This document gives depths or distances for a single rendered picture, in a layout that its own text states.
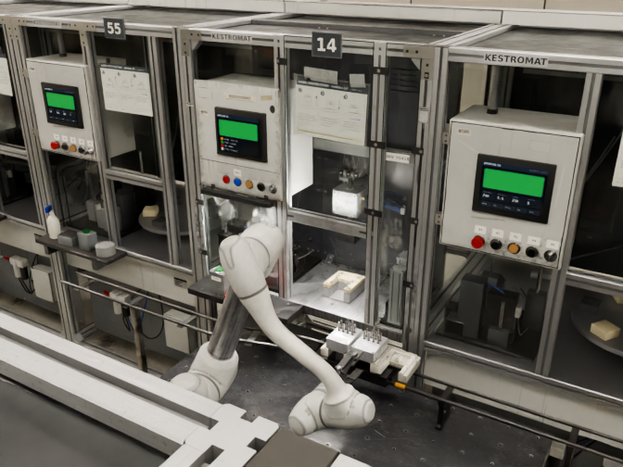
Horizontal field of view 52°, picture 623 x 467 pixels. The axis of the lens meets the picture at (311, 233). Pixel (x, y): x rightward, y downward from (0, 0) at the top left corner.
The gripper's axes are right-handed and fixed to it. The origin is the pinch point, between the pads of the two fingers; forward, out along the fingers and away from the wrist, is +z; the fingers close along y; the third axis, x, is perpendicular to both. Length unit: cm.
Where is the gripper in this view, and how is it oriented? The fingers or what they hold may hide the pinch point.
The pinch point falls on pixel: (357, 363)
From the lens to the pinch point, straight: 243.8
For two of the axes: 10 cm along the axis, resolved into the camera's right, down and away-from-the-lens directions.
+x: -8.5, -2.1, 4.9
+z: 5.3, -3.4, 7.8
